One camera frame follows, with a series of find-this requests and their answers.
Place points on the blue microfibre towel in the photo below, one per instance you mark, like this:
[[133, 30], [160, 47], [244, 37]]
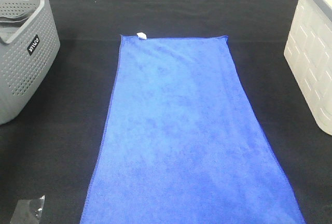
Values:
[[181, 143]]

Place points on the grey perforated plastic basket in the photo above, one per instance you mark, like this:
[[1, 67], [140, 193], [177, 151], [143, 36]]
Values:
[[27, 55]]

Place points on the white plastic storage bin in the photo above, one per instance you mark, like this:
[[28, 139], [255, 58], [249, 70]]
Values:
[[308, 53]]

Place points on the grey cloth in basket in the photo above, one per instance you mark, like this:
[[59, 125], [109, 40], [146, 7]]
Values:
[[9, 25]]

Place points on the clear tape strip left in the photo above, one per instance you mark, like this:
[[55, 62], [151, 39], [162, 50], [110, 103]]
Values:
[[28, 211]]

